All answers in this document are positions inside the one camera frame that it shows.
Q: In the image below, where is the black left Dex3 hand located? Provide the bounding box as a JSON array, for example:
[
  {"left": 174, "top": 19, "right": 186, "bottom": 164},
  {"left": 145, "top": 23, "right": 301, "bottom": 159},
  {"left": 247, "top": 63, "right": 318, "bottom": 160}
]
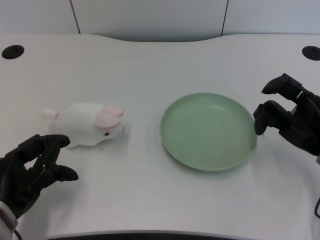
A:
[{"left": 0, "top": 134, "right": 79, "bottom": 220}]

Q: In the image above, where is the black right Dex3 hand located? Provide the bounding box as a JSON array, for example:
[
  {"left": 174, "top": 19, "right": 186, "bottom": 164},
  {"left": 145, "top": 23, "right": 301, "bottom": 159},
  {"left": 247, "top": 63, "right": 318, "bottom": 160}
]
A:
[{"left": 253, "top": 73, "right": 320, "bottom": 163}]

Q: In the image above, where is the white plush rabbit doll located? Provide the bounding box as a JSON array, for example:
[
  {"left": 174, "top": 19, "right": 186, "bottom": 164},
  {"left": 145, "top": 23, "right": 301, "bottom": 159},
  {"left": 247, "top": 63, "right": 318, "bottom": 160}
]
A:
[{"left": 37, "top": 101, "right": 126, "bottom": 150}]

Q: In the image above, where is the green round plate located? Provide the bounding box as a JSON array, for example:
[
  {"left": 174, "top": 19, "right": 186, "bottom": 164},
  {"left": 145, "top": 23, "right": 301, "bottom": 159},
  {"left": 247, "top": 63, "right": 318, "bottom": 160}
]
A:
[{"left": 160, "top": 92, "right": 258, "bottom": 172}]

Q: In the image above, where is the black table cable grommet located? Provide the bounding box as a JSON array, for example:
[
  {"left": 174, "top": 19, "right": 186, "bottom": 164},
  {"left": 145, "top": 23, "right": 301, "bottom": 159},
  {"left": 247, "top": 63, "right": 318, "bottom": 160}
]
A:
[
  {"left": 301, "top": 45, "right": 320, "bottom": 61},
  {"left": 1, "top": 44, "right": 25, "bottom": 60}
]

